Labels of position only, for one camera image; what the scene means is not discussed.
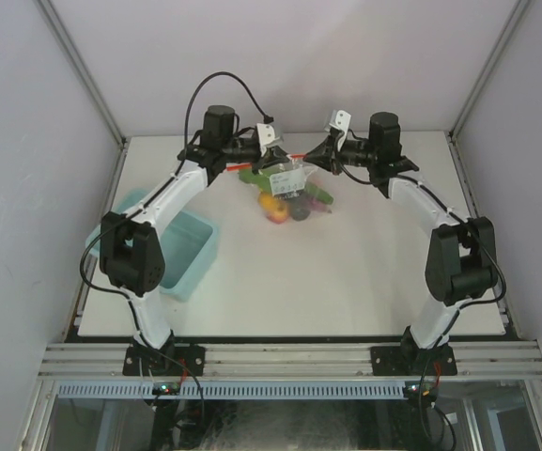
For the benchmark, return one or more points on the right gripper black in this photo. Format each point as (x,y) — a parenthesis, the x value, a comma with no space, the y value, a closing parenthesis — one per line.
(326,154)

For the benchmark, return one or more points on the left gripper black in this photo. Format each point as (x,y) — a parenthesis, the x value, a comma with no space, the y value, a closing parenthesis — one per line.
(274,156)

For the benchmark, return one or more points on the clear zip top bag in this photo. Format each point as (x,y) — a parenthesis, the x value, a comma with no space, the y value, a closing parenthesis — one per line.
(281,203)

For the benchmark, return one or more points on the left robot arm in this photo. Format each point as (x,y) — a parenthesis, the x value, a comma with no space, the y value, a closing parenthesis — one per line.
(200,162)

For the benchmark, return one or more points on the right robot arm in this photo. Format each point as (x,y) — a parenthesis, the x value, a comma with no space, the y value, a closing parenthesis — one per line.
(461,263)

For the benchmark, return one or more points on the fake green vegetable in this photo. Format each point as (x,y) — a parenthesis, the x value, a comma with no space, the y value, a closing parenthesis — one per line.
(286,184)

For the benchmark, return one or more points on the fake orange fruit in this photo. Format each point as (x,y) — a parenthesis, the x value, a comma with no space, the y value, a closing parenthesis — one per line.
(267,201)

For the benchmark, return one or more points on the fake red yellow apple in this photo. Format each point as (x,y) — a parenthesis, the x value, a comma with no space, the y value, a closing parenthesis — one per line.
(279,216)

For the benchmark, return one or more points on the teal plastic bin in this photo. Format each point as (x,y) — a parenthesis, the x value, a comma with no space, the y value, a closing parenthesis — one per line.
(190,253)

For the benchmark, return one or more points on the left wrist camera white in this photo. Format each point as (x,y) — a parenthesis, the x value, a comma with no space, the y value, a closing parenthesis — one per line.
(267,137)

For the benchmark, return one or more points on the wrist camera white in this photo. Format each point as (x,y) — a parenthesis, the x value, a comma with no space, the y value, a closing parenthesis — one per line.
(338,124)
(267,137)

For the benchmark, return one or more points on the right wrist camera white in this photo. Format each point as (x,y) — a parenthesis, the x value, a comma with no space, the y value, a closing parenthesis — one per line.
(338,124)

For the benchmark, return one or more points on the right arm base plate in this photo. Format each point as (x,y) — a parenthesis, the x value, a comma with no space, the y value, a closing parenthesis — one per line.
(392,361)

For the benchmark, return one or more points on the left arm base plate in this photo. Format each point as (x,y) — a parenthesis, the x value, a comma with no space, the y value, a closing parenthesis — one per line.
(178,361)

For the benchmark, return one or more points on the blue slotted cable duct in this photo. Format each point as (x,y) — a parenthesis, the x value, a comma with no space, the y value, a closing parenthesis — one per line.
(234,390)

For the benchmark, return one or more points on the aluminium rail frame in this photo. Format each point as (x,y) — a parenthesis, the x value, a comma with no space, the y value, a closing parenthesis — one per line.
(468,361)

